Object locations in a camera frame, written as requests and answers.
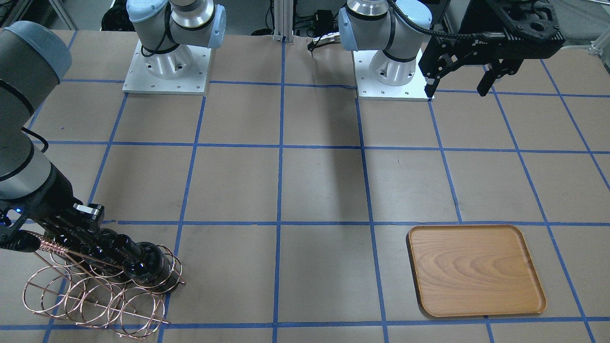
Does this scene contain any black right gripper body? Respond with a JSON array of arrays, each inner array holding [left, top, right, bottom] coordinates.
[[1, 179, 104, 252]]

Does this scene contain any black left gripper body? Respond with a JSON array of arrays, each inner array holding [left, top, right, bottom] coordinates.
[[418, 0, 566, 74]]

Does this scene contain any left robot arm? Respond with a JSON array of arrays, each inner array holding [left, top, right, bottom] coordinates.
[[337, 0, 566, 98]]

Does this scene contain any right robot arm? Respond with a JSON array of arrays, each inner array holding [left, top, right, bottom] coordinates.
[[0, 0, 227, 252]]

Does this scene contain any dark wine bottle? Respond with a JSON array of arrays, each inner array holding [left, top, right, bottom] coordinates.
[[111, 234, 180, 294]]

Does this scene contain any wooden tray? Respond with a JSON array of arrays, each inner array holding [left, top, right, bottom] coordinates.
[[406, 224, 547, 318]]

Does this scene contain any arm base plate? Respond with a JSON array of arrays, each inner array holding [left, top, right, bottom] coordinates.
[[122, 41, 213, 95], [352, 50, 431, 101]]

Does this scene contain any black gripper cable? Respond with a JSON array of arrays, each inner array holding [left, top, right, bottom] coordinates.
[[386, 0, 506, 41]]

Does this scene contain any copper wire bottle basket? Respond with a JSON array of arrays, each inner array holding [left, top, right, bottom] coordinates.
[[22, 232, 168, 340]]

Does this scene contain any aluminium frame post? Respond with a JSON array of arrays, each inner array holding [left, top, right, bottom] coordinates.
[[272, 0, 296, 44]]

